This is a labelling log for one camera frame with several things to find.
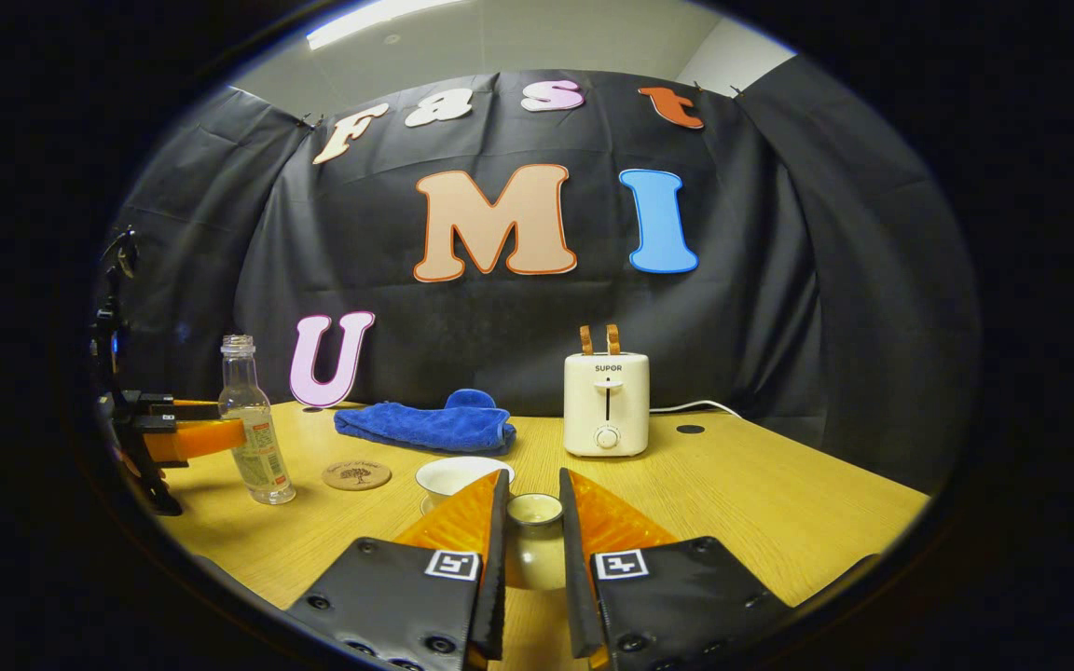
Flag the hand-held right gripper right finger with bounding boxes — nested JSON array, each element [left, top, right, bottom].
[[558, 468, 794, 671]]

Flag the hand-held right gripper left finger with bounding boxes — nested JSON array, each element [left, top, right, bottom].
[[285, 469, 512, 671]]

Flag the pale green teacup lid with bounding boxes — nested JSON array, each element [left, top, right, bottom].
[[504, 492, 567, 592]]

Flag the clear plastic water bottle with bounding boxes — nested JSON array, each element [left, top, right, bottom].
[[218, 335, 296, 506]]

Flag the pale green teacup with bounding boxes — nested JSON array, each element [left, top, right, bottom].
[[415, 456, 516, 511]]

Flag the round wooden coaster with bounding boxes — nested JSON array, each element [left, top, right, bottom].
[[322, 459, 392, 491]]

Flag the black tripod stand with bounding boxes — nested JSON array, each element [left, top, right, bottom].
[[89, 226, 139, 392]]

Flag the blue towel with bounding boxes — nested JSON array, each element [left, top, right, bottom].
[[334, 389, 517, 456]]

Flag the white toaster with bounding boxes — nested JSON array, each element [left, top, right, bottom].
[[563, 351, 651, 458]]

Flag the black backdrop cloth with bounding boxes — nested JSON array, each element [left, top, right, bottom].
[[94, 67, 981, 495]]

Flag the white toaster power cable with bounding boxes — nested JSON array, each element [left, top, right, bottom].
[[649, 400, 741, 419]]

